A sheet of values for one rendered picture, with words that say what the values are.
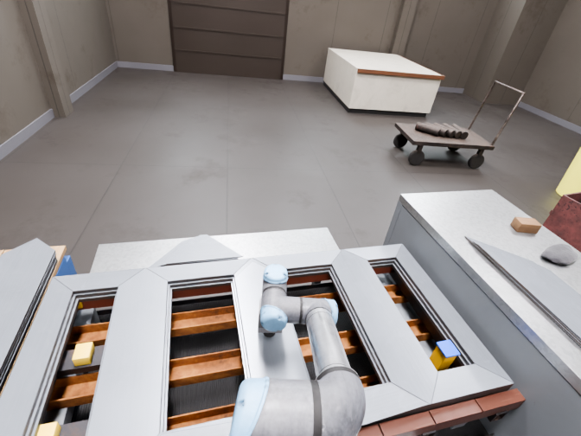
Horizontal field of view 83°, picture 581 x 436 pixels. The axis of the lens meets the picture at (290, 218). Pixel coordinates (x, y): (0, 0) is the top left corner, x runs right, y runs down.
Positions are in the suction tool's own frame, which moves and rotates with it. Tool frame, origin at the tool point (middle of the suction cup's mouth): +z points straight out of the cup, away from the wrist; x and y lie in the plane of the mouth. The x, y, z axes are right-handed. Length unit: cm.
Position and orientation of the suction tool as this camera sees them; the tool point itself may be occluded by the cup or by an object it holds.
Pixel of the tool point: (269, 333)
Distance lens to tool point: 125.8
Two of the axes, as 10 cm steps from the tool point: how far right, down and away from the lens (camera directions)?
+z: -1.0, 8.1, 5.8
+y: -9.9, -0.6, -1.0
